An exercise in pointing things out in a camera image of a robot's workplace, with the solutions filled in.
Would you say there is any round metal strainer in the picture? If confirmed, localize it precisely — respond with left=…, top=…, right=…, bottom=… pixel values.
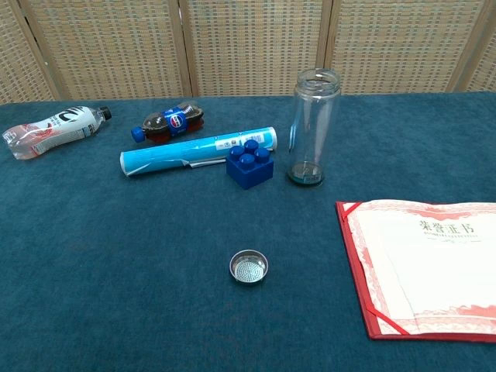
left=229, top=250, right=270, bottom=287

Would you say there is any clear glass jar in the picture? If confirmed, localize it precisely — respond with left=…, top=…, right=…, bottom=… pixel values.
left=286, top=68, right=343, bottom=188

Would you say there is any blue toy building block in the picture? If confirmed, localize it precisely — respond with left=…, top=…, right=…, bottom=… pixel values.
left=226, top=139, right=275, bottom=191

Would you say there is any light blue cylindrical tube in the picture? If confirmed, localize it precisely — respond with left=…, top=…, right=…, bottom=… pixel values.
left=119, top=126, right=277, bottom=179

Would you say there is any small Pepsi cola bottle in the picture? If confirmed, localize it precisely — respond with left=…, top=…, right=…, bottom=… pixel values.
left=130, top=101, right=205, bottom=145

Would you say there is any woven bamboo folding screen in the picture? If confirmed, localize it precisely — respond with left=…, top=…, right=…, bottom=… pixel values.
left=0, top=0, right=496, bottom=105

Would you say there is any teal table cloth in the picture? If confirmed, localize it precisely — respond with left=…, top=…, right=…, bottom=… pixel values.
left=0, top=91, right=496, bottom=372

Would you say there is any red certificate folder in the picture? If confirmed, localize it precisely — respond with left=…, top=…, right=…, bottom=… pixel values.
left=335, top=199, right=496, bottom=344

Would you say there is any white labelled drink bottle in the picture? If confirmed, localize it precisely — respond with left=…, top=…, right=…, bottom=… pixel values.
left=2, top=105, right=113, bottom=160

